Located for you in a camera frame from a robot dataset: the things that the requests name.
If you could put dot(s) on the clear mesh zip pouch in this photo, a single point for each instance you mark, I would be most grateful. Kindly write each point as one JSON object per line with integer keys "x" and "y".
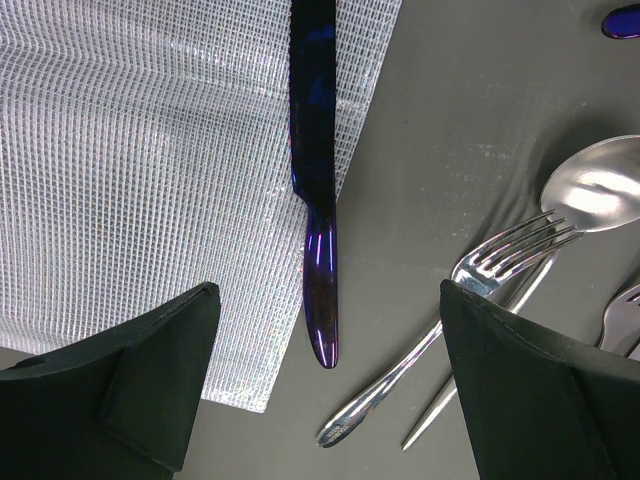
{"x": 145, "y": 149}

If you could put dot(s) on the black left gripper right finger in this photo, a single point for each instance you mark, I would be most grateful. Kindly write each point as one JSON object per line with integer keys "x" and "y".
{"x": 540, "y": 405}

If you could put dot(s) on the silver spoon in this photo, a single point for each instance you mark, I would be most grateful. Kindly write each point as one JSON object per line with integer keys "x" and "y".
{"x": 596, "y": 189}

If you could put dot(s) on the black iridescent spoon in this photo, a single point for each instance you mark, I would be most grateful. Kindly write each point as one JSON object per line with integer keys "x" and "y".
{"x": 622, "y": 23}

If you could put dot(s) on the dark blue table knife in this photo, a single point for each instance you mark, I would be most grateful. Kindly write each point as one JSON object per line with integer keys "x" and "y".
{"x": 312, "y": 105}

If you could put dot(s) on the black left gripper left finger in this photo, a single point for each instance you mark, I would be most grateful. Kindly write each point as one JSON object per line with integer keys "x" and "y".
{"x": 120, "y": 404}

